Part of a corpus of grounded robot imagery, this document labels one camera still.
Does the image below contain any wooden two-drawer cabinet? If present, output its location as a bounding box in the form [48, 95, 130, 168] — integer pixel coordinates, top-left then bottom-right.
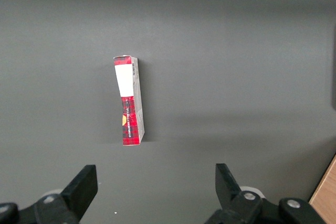
[309, 153, 336, 224]

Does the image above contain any red plaid cardboard box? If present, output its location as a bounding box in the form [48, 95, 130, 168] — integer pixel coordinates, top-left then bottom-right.
[113, 55, 145, 147]

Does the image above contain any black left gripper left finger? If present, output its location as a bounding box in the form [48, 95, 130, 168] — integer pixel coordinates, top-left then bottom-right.
[0, 164, 99, 224]

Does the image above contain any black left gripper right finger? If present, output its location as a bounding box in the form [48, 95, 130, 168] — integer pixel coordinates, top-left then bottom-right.
[203, 163, 327, 224]

